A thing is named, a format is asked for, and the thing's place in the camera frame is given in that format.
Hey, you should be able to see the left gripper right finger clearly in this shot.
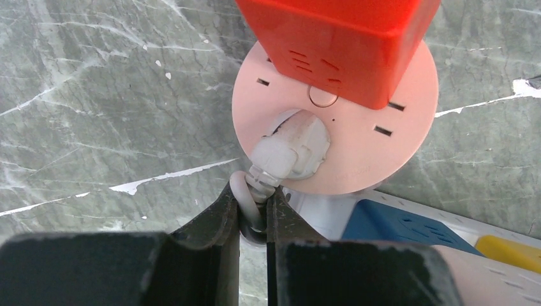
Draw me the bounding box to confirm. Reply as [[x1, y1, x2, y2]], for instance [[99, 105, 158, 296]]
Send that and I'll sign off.
[[266, 187, 329, 305]]

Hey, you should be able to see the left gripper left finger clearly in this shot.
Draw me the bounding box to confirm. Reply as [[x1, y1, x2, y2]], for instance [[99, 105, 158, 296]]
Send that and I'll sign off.
[[171, 184, 240, 305]]

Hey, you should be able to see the white power strip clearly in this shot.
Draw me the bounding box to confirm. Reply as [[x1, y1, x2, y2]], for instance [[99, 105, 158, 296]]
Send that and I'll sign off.
[[228, 108, 541, 254]]

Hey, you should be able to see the red cube adapter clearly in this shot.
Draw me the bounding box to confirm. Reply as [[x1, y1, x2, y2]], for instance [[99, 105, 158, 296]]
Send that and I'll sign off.
[[237, 0, 440, 110]]

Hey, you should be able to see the dark blue cube adapter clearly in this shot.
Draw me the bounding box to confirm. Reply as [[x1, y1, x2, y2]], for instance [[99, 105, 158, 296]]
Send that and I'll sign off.
[[341, 199, 481, 256]]

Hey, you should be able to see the white cube adapter with picture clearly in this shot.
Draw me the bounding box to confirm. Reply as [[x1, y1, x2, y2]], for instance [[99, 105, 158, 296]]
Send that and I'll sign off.
[[433, 245, 540, 306]]

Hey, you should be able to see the yellow cube adapter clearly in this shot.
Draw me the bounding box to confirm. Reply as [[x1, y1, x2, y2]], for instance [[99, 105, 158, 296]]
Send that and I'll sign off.
[[475, 235, 540, 273]]

